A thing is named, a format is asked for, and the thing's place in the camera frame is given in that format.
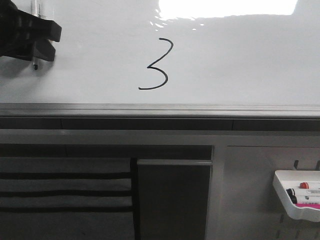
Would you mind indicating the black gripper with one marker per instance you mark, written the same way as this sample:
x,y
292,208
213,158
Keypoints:
x,y
18,29

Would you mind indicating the taped black whiteboard marker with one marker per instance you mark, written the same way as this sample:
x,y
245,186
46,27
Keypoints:
x,y
36,6

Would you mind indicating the dark grey panel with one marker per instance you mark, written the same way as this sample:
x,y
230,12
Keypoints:
x,y
173,199

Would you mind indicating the grey pegboard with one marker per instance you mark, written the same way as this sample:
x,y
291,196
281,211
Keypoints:
x,y
251,209

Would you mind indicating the white whiteboard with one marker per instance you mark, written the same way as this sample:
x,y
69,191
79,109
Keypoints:
x,y
202,52

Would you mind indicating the white marker tray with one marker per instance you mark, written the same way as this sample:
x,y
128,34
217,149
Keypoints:
x,y
284,179

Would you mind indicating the grey striped panel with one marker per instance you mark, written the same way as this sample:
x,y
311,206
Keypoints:
x,y
51,198

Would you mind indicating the grey whiteboard frame rail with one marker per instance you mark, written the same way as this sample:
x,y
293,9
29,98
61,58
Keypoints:
x,y
147,116

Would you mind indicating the black capped marker lower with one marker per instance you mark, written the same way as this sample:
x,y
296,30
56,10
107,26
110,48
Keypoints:
x,y
305,199

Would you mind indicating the red capped marker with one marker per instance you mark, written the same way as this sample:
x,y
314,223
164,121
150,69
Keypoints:
x,y
310,185

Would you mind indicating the black capped marker upper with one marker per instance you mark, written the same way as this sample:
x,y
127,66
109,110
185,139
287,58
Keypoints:
x,y
303,192

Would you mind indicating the pink eraser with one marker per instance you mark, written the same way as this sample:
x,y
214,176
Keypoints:
x,y
313,206

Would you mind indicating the black capped marker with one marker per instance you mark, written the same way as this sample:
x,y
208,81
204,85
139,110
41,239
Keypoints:
x,y
303,192
305,199

